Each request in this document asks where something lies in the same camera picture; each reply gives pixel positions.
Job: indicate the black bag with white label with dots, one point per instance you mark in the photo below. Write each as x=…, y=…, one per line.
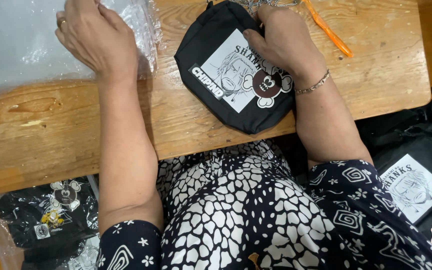
x=414, y=183

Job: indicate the dark blue white patterned dress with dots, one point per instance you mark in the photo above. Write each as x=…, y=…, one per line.
x=238, y=210

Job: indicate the person's left hand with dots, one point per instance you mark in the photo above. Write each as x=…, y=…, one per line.
x=99, y=45

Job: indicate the black pouch wrapped in plastic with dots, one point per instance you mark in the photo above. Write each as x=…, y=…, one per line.
x=21, y=219

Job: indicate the black pouch with white print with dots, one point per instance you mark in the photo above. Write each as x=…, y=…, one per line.
x=204, y=41

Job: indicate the heap of black bags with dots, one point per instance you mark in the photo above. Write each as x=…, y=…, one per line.
x=418, y=120

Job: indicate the person's right hand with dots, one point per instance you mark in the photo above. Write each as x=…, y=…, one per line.
x=287, y=45

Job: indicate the stack of clear plastic bags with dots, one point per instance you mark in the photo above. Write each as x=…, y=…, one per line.
x=13, y=45

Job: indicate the orange plastic pen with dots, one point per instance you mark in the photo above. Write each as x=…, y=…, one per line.
x=328, y=32

